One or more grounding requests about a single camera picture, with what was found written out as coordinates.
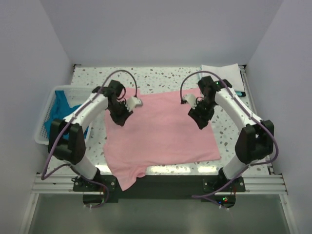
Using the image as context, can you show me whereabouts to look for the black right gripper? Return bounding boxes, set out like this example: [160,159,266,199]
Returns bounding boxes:
[188,98,217,130]

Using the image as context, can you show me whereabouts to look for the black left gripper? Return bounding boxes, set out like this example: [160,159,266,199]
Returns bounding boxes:
[108,101,134,128]

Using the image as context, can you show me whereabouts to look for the pink t shirt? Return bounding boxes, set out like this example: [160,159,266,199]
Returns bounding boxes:
[103,91,221,191]

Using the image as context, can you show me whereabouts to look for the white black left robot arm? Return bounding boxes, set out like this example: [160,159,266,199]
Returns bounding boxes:
[41,80,141,191]

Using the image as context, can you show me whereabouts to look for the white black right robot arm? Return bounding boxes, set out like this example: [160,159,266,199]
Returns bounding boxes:
[181,76,274,192]

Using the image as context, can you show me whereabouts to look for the white plastic basket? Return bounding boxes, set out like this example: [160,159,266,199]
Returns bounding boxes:
[35,85,92,146]

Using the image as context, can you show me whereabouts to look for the folded black t shirt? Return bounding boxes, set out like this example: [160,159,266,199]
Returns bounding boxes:
[235,71,246,97]

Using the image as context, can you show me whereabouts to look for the folded white t shirt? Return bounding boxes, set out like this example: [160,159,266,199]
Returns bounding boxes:
[200,63,245,92]

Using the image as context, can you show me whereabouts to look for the blue t shirt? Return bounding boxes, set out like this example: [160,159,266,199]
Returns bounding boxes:
[44,90,80,139]

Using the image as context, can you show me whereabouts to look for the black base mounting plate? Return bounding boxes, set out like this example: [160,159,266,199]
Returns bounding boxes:
[73,174,246,208]

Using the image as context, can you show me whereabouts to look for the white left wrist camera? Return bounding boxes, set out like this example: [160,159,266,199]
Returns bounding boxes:
[126,96,143,111]

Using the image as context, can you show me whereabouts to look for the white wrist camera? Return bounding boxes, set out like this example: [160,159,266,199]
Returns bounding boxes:
[126,96,143,111]
[182,94,197,109]

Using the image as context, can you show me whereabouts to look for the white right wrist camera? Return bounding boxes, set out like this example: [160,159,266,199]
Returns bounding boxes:
[182,94,197,109]

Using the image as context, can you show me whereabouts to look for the aluminium frame rail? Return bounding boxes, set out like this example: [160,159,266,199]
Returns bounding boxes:
[32,175,288,195]

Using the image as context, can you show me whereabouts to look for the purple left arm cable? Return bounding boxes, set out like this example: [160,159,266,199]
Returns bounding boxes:
[40,70,138,208]

